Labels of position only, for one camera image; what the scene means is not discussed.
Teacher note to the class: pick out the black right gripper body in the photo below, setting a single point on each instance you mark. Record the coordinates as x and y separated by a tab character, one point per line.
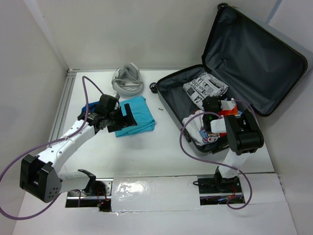
220	103

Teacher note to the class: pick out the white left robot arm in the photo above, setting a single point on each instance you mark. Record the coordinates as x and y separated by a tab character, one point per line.
40	175

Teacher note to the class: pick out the dark blue garment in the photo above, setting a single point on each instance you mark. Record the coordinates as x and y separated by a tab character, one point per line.
92	109

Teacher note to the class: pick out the aluminium frame rail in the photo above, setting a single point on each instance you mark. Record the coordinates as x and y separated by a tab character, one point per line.
60	117

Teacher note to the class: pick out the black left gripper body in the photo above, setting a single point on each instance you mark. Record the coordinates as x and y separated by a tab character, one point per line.
114	118

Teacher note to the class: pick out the rainbow coloured garment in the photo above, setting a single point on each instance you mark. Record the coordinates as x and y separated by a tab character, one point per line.
229	108

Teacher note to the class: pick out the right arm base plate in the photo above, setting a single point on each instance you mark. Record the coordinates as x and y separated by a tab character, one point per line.
213	192

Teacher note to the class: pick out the white cartoon print garment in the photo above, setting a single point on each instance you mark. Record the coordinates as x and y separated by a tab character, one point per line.
197	131

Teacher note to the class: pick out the grey open suitcase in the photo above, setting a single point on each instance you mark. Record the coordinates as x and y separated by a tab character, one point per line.
259	64

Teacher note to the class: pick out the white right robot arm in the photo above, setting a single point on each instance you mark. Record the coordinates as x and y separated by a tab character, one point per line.
243	134

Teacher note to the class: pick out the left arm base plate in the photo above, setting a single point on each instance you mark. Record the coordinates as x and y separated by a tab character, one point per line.
100	197

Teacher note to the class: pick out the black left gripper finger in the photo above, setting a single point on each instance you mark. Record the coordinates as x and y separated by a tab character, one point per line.
128	112
124	123

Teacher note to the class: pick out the newspaper print garment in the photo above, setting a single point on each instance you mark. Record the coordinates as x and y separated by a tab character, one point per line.
203	86

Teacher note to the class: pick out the light blue folded shirt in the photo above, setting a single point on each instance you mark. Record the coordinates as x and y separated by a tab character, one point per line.
141	114

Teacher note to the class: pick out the white foil tape sheet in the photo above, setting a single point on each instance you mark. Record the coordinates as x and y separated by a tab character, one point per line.
155	194

